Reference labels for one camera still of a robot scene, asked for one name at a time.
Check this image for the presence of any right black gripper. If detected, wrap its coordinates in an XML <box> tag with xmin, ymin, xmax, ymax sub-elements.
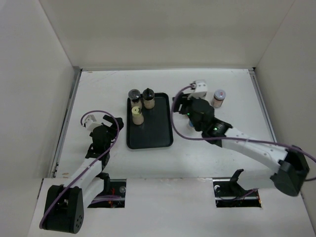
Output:
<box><xmin>171</xmin><ymin>92</ymin><xmax>201</xmax><ymax>132</ymax></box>

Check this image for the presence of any white lid blue band jar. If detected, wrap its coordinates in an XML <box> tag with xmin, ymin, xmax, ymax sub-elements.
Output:
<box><xmin>188</xmin><ymin>120</ymin><xmax>195</xmax><ymax>130</ymax></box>

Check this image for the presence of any yellow cap spice shaker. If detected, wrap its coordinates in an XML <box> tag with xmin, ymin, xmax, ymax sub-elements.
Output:
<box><xmin>131</xmin><ymin>106</ymin><xmax>144</xmax><ymax>125</ymax></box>

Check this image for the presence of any black grinder clear lid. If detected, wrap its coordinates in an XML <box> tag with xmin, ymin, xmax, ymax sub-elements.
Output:
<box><xmin>128</xmin><ymin>89</ymin><xmax>142</xmax><ymax>109</ymax></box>

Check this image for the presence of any silver lid red label jar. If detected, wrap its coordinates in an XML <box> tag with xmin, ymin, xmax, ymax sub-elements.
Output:
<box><xmin>211</xmin><ymin>89</ymin><xmax>226</xmax><ymax>108</ymax></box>

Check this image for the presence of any black pointed cap bottle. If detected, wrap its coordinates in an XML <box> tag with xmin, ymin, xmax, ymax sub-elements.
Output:
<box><xmin>142</xmin><ymin>88</ymin><xmax>155</xmax><ymax>109</ymax></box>

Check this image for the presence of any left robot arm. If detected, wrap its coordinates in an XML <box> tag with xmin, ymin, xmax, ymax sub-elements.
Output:
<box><xmin>39</xmin><ymin>112</ymin><xmax>124</xmax><ymax>234</ymax></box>

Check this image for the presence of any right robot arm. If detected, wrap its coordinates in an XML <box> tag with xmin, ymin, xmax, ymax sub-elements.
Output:
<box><xmin>171</xmin><ymin>93</ymin><xmax>310</xmax><ymax>197</ymax></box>

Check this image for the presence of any black plastic tray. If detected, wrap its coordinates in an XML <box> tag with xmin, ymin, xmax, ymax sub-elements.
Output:
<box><xmin>126</xmin><ymin>92</ymin><xmax>173</xmax><ymax>150</ymax></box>

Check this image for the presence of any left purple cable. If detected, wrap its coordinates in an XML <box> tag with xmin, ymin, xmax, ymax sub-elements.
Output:
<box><xmin>39</xmin><ymin>110</ymin><xmax>121</xmax><ymax>229</ymax></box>

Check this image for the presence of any purple cable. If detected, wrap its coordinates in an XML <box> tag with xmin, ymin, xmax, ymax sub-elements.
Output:
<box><xmin>39</xmin><ymin>110</ymin><xmax>121</xmax><ymax>229</ymax></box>
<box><xmin>171</xmin><ymin>83</ymin><xmax>316</xmax><ymax>183</ymax></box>

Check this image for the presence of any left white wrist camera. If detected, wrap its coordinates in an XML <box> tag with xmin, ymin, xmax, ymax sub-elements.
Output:
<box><xmin>83</xmin><ymin>115</ymin><xmax>99</xmax><ymax>132</ymax></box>

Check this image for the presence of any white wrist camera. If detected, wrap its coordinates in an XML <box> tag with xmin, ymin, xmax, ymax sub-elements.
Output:
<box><xmin>190</xmin><ymin>80</ymin><xmax>208</xmax><ymax>99</ymax></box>
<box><xmin>83</xmin><ymin>115</ymin><xmax>99</xmax><ymax>132</ymax></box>

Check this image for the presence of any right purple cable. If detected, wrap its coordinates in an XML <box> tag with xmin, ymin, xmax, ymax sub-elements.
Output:
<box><xmin>171</xmin><ymin>83</ymin><xmax>316</xmax><ymax>183</ymax></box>

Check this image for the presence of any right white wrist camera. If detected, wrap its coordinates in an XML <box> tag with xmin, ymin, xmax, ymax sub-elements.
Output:
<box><xmin>190</xmin><ymin>80</ymin><xmax>208</xmax><ymax>99</ymax></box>

